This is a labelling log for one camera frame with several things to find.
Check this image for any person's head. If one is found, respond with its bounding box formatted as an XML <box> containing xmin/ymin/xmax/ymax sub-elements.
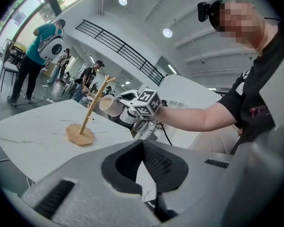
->
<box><xmin>204</xmin><ymin>0</ymin><xmax>268</xmax><ymax>54</ymax></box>

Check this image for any black metal railing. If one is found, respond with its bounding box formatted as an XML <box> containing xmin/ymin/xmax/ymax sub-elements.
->
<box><xmin>75</xmin><ymin>19</ymin><xmax>165</xmax><ymax>87</ymax></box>

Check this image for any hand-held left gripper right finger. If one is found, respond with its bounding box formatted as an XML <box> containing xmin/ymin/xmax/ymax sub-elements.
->
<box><xmin>142</xmin><ymin>140</ymin><xmax>232</xmax><ymax>227</ymax></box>

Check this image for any white mobile robot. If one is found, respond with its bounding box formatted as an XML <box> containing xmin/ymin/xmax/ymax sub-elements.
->
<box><xmin>118</xmin><ymin>90</ymin><xmax>149</xmax><ymax>133</ymax></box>

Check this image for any pale pink mug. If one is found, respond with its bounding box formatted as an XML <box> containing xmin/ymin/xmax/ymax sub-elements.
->
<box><xmin>98</xmin><ymin>94</ymin><xmax>123</xmax><ymax>117</ymax></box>

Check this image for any glass door wall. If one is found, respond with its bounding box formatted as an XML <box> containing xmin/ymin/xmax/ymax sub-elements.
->
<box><xmin>0</xmin><ymin>0</ymin><xmax>89</xmax><ymax>54</ymax></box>

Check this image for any black frame chair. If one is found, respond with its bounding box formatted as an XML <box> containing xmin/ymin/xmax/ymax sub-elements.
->
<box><xmin>0</xmin><ymin>38</ymin><xmax>21</xmax><ymax>92</ymax></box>

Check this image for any person's right forearm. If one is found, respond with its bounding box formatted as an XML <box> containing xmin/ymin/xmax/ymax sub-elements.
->
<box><xmin>156</xmin><ymin>102</ymin><xmax>240</xmax><ymax>132</ymax></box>

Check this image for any wooden mug tree stand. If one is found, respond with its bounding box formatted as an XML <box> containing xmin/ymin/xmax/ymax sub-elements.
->
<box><xmin>65</xmin><ymin>74</ymin><xmax>117</xmax><ymax>148</ymax></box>

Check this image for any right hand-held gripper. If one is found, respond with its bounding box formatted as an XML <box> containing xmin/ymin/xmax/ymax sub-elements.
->
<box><xmin>115</xmin><ymin>88</ymin><xmax>162</xmax><ymax>117</ymax></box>

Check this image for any black head camera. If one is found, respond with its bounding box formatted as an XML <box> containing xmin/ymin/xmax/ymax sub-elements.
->
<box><xmin>197</xmin><ymin>0</ymin><xmax>215</xmax><ymax>23</ymax></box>

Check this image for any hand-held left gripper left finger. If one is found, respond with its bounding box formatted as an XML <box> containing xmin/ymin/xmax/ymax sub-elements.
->
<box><xmin>21</xmin><ymin>140</ymin><xmax>161</xmax><ymax>227</ymax></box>

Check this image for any person's black t-shirt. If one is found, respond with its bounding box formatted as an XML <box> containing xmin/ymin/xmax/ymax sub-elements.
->
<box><xmin>217</xmin><ymin>25</ymin><xmax>284</xmax><ymax>156</ymax></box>

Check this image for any white round-window backpack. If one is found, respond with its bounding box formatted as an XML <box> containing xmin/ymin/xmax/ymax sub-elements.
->
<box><xmin>37</xmin><ymin>31</ymin><xmax>65</xmax><ymax>63</ymax></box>

